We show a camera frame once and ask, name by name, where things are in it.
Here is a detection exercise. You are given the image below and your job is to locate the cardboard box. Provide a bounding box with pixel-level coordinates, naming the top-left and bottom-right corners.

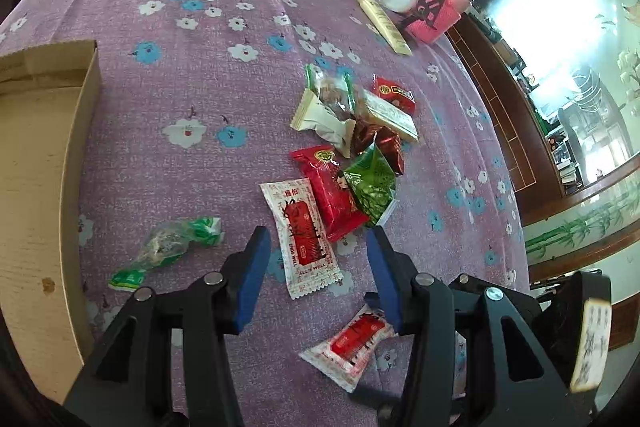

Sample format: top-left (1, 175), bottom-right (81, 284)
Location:
top-left (1, 40), bottom-right (101, 402)

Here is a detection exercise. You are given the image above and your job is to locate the cream white snack packet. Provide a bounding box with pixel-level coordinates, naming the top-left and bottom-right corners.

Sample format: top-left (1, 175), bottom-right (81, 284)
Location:
top-left (290, 89), bottom-right (356, 158)

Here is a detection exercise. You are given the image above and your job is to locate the pink knit sleeve bottle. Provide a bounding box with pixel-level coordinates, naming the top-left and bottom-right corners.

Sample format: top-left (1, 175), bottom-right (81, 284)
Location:
top-left (403, 0), bottom-right (475, 44)

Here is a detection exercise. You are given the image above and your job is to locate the white red snack packet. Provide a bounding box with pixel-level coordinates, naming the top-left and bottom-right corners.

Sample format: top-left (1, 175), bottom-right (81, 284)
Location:
top-left (298, 306), bottom-right (395, 393)
top-left (259, 179), bottom-right (343, 299)

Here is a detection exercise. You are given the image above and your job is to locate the green clear snack packet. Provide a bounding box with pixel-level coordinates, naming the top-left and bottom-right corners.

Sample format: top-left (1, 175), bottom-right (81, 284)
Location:
top-left (108, 217), bottom-right (224, 291)

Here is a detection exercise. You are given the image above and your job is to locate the dark red foil packet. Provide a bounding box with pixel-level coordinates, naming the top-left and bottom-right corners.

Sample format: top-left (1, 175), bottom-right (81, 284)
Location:
top-left (352, 120), bottom-right (405, 176)

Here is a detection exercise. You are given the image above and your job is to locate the small red snack packet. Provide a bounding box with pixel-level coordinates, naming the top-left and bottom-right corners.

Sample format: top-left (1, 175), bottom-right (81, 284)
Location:
top-left (372, 76), bottom-right (416, 116)

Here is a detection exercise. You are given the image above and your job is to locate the clear green nut packet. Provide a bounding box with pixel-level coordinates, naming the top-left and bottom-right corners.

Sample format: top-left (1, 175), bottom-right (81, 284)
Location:
top-left (305, 64), bottom-right (355, 119)

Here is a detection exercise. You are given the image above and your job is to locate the white red snack packet lower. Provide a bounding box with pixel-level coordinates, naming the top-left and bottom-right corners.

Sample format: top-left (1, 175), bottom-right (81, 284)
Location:
top-left (298, 306), bottom-right (395, 393)

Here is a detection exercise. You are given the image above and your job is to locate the black phone stand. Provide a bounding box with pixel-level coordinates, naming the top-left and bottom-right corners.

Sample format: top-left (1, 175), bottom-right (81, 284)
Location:
top-left (380, 0), bottom-right (446, 29)

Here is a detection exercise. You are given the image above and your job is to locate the yellow biscuit packet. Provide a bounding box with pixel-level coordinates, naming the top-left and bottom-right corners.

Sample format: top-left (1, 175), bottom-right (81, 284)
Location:
top-left (355, 89), bottom-right (419, 143)

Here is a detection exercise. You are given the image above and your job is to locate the green tea packet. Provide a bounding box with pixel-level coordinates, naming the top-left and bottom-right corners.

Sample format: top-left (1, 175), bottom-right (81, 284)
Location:
top-left (344, 143), bottom-right (397, 225)

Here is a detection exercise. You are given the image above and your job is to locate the purple floral tablecloth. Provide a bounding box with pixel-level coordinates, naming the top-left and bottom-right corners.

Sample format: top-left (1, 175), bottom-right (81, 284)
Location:
top-left (1, 0), bottom-right (528, 426)

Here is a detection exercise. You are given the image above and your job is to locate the cream lotion tube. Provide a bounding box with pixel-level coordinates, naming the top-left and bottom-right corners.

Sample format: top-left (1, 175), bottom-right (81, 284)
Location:
top-left (357, 0), bottom-right (412, 56)

